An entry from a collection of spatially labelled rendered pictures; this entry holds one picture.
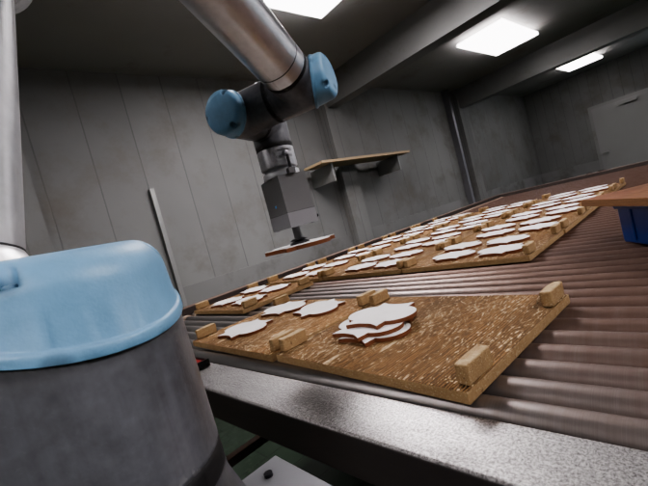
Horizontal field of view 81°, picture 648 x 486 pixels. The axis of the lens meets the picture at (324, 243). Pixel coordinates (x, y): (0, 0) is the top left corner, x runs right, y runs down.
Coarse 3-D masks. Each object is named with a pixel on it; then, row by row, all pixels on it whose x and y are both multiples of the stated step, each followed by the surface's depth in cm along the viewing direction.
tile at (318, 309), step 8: (312, 304) 107; (320, 304) 104; (328, 304) 102; (336, 304) 99; (344, 304) 100; (296, 312) 102; (304, 312) 99; (312, 312) 97; (320, 312) 94; (328, 312) 95
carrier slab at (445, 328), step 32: (416, 320) 72; (448, 320) 67; (480, 320) 63; (512, 320) 59; (544, 320) 57; (288, 352) 73; (320, 352) 68; (352, 352) 64; (384, 352) 60; (416, 352) 57; (448, 352) 54; (512, 352) 50; (384, 384) 52; (416, 384) 48; (448, 384) 45; (480, 384) 44
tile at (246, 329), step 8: (256, 320) 105; (264, 320) 102; (272, 320) 102; (232, 328) 103; (240, 328) 101; (248, 328) 99; (256, 328) 96; (264, 328) 96; (224, 336) 98; (232, 336) 95; (240, 336) 95
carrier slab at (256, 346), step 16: (352, 304) 98; (368, 304) 94; (288, 320) 99; (304, 320) 94; (320, 320) 90; (336, 320) 87; (208, 336) 106; (256, 336) 92; (272, 336) 88; (240, 352) 84; (256, 352) 78; (272, 352) 76
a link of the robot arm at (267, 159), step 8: (264, 152) 73; (272, 152) 73; (280, 152) 73; (288, 152) 74; (264, 160) 73; (272, 160) 73; (280, 160) 73; (296, 160) 76; (264, 168) 74; (272, 168) 73; (280, 168) 73
